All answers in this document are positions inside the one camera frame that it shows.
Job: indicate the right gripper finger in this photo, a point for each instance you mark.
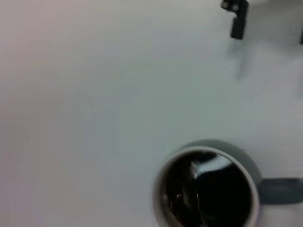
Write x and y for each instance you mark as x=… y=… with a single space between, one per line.
x=301 y=37
x=239 y=21

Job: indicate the dark grey coffee cup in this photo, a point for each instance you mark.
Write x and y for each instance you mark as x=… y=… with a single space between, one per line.
x=279 y=191

